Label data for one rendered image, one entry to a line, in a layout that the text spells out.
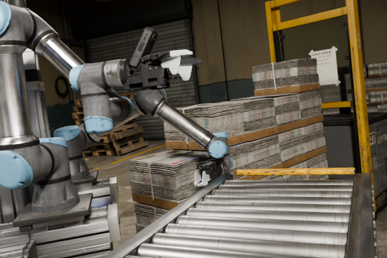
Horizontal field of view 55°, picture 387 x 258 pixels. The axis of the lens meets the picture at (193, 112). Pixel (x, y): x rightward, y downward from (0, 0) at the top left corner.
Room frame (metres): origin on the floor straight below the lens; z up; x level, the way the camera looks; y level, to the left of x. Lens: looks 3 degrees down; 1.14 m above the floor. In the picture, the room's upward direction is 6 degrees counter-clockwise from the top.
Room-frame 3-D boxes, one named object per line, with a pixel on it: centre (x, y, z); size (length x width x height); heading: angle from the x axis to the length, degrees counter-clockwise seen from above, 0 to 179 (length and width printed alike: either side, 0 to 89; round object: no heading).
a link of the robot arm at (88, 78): (1.04, 0.27, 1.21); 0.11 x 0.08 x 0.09; 76
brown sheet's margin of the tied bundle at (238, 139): (2.05, -0.13, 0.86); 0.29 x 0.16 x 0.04; 134
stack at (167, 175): (2.23, -0.17, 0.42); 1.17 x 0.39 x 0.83; 134
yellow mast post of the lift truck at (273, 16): (3.27, -0.78, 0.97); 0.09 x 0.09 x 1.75; 44
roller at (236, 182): (1.30, -0.29, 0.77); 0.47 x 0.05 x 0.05; 65
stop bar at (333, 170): (1.37, -0.34, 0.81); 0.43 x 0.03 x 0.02; 65
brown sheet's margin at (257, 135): (2.32, -0.27, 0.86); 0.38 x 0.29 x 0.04; 44
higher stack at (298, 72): (2.73, -0.70, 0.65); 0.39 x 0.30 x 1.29; 44
